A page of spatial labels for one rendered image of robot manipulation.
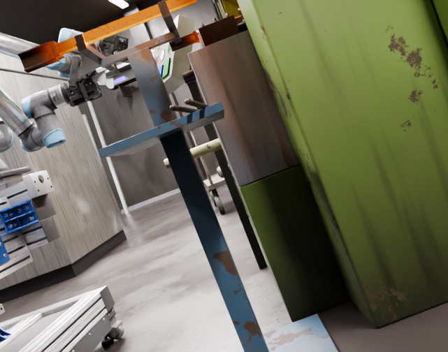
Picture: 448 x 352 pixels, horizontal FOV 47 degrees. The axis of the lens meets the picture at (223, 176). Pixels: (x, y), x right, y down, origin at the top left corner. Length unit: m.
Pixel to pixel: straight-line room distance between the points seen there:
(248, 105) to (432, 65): 0.54
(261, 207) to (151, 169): 9.11
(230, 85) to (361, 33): 0.44
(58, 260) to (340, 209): 3.58
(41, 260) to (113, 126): 6.42
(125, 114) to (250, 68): 9.22
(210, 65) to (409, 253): 0.80
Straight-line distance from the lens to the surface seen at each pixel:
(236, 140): 1.63
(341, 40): 1.42
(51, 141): 1.90
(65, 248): 4.67
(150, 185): 10.75
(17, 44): 2.17
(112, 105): 10.90
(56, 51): 1.31
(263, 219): 1.65
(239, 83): 1.64
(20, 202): 2.13
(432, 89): 1.48
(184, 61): 2.28
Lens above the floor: 0.62
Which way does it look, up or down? 3 degrees down
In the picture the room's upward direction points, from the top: 21 degrees counter-clockwise
